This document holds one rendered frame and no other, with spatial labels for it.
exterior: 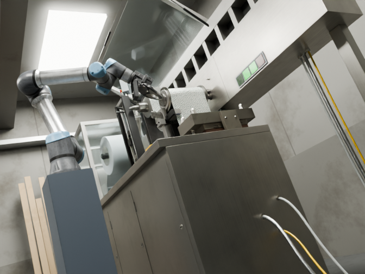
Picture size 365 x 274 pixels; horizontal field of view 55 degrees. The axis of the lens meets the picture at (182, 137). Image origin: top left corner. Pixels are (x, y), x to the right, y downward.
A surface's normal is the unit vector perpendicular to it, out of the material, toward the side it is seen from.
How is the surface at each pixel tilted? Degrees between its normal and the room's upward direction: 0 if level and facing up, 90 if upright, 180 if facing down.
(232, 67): 90
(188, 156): 90
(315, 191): 90
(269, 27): 90
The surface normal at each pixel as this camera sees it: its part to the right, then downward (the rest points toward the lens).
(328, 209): -0.85, 0.11
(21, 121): 0.44, -0.40
